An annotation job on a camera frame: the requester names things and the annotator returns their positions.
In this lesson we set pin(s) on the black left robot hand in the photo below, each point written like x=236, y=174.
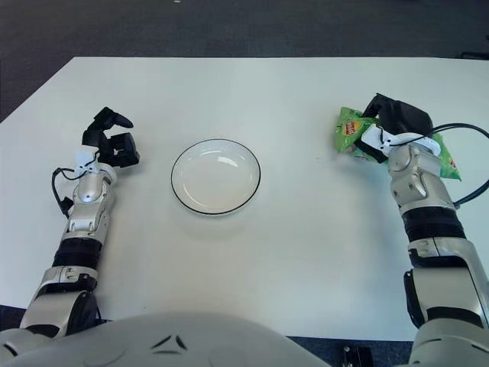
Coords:
x=122, y=149

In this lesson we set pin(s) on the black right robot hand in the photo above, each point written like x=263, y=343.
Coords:
x=405, y=116

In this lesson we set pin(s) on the green chip bag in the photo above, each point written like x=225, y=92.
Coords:
x=345, y=130

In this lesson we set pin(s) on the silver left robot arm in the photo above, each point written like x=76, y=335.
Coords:
x=84, y=214

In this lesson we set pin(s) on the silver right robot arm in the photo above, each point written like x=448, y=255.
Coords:
x=420, y=183

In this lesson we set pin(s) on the white plate with black rim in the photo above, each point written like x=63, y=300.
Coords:
x=216, y=177

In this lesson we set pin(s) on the grey robot torso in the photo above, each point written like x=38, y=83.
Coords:
x=191, y=340

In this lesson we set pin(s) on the black bracket under table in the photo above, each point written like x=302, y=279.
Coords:
x=357, y=357

